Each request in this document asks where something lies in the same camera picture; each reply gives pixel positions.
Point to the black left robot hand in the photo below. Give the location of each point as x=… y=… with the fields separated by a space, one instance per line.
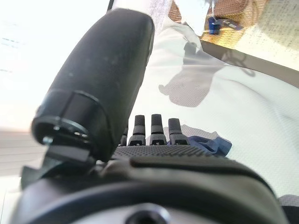
x=140 y=182

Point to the blue garment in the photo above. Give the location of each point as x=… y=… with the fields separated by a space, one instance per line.
x=210 y=142

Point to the beige bed cover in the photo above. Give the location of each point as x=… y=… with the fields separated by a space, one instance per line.
x=252 y=116

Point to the blue tag on basket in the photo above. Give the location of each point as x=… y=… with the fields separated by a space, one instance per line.
x=213 y=24

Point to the brown wicker basket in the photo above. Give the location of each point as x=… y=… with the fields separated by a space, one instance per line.
x=231 y=10

